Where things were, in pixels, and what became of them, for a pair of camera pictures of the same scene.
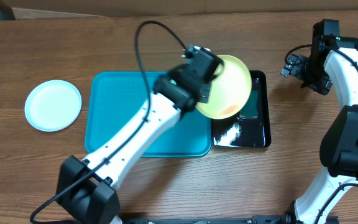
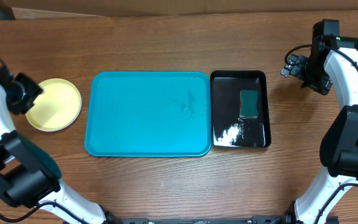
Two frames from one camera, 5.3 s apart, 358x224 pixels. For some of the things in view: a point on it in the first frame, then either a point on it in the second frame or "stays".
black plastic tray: x=235 y=131 stays
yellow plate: x=230 y=90 → x=57 y=108
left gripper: x=206 y=83 → x=35 y=90
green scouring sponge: x=251 y=109 stays
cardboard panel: x=34 y=9 stays
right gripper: x=294 y=68 stays
